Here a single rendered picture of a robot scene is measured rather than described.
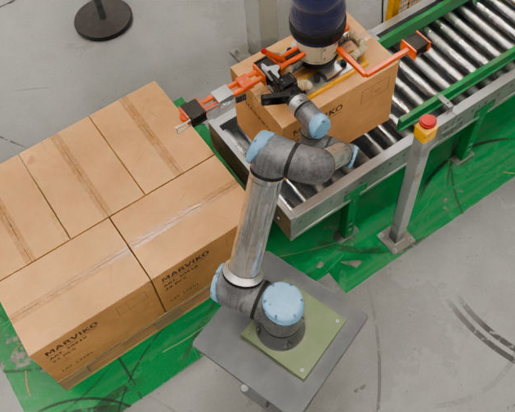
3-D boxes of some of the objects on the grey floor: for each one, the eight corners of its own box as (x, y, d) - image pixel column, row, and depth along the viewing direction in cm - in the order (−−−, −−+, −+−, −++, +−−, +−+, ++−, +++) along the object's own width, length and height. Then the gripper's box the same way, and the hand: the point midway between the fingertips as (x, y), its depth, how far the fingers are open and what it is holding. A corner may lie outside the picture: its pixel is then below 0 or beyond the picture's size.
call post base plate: (397, 221, 366) (398, 218, 364) (415, 240, 359) (416, 238, 357) (376, 235, 362) (376, 233, 360) (394, 255, 356) (395, 253, 353)
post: (396, 230, 363) (427, 116, 277) (405, 239, 360) (438, 127, 274) (387, 236, 361) (414, 124, 275) (395, 245, 358) (426, 135, 272)
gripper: (306, 105, 265) (275, 73, 274) (306, 84, 254) (275, 51, 263) (288, 116, 263) (258, 83, 272) (288, 95, 251) (257, 61, 261)
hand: (261, 73), depth 266 cm, fingers closed on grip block, 6 cm apart
